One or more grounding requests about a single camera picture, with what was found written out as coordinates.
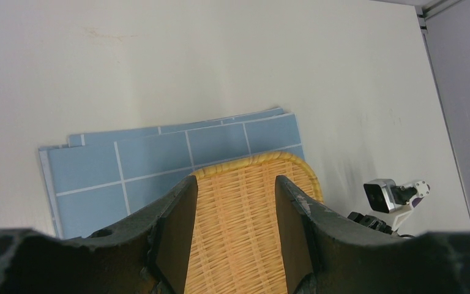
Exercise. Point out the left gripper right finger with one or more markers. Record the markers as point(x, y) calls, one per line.
point(324, 252)

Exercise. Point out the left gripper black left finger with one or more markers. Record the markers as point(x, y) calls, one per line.
point(146, 252)

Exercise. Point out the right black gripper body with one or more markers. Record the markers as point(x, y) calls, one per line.
point(371, 222)

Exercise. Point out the woven bamboo placemat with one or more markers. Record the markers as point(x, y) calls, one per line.
point(235, 244)

